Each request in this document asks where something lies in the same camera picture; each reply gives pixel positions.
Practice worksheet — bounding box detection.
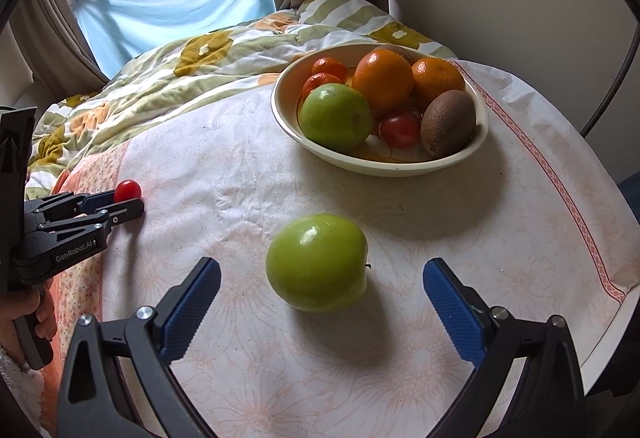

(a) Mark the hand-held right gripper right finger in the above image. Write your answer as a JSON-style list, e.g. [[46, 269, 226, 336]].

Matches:
[[422, 258, 587, 438]]

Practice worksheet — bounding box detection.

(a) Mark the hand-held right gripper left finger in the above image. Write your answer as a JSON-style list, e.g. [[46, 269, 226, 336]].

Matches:
[[57, 257, 222, 438]]

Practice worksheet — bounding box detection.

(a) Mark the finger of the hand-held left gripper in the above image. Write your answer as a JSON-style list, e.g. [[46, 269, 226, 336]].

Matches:
[[75, 199, 146, 230], [27, 190, 119, 220]]

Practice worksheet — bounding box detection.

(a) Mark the red cherry tomato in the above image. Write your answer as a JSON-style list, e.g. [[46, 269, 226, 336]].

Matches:
[[379, 111, 422, 149], [114, 179, 143, 203]]

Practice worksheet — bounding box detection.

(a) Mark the green apple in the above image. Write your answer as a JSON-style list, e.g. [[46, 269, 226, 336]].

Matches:
[[265, 214, 370, 314], [299, 84, 375, 150]]

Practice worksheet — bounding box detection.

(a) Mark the cream bowl with duck print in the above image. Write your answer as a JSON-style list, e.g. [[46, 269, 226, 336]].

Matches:
[[271, 44, 490, 177]]

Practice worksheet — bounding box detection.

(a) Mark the brown kiwi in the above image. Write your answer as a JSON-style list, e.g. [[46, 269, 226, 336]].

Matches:
[[420, 89, 477, 158]]

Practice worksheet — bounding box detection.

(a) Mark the large orange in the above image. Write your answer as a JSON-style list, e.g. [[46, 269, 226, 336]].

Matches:
[[411, 58, 467, 111], [353, 49, 416, 116]]

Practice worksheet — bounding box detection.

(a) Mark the small mandarin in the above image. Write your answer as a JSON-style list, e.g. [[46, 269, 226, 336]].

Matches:
[[301, 73, 345, 101], [312, 57, 348, 81]]

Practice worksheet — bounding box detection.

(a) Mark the person's left hand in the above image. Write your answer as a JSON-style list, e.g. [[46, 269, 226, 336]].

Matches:
[[0, 288, 57, 360]]

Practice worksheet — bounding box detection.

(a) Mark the pink floral towel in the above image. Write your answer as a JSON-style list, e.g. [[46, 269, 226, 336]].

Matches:
[[40, 59, 628, 438]]

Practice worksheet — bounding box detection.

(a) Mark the green striped flower quilt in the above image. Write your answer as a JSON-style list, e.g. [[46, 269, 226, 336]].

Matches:
[[25, 0, 458, 199]]

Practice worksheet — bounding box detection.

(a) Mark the light blue window cloth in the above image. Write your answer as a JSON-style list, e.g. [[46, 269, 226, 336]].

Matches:
[[75, 0, 276, 79]]

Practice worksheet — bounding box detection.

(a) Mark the black cable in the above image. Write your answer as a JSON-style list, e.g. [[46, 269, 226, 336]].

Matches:
[[580, 18, 640, 139]]

